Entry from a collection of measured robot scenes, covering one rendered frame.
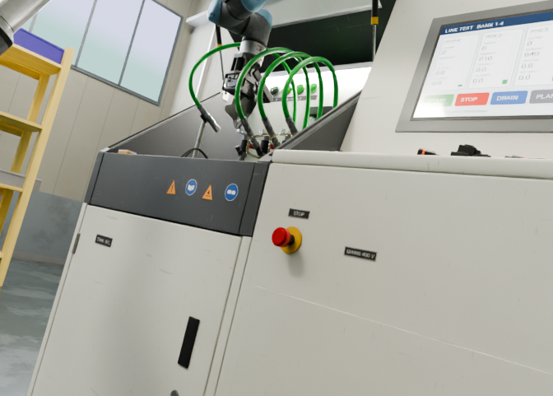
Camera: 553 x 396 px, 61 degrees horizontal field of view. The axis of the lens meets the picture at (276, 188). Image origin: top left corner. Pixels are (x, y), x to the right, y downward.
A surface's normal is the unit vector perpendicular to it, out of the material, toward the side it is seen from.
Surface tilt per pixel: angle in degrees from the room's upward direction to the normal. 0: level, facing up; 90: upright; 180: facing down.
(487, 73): 76
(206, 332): 90
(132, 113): 90
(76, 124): 90
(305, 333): 90
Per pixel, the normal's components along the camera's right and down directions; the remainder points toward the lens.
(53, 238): 0.67, 0.05
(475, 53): -0.54, -0.48
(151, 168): -0.61, -0.25
